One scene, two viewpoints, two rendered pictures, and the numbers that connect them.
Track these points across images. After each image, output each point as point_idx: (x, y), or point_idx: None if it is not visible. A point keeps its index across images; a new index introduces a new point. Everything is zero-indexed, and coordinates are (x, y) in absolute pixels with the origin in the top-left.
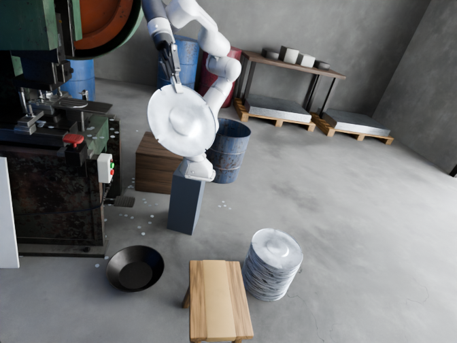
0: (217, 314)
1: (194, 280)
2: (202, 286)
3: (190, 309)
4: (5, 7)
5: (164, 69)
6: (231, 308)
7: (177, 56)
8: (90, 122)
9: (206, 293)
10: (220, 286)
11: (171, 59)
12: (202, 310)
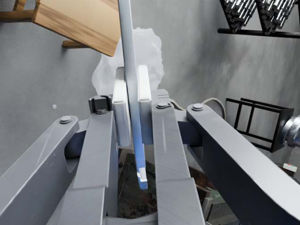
0: (106, 23)
1: (65, 29)
2: (76, 22)
3: (93, 47)
4: None
5: (47, 210)
6: (106, 5)
7: (265, 160)
8: None
9: (85, 23)
10: (83, 2)
11: (225, 198)
12: (98, 36)
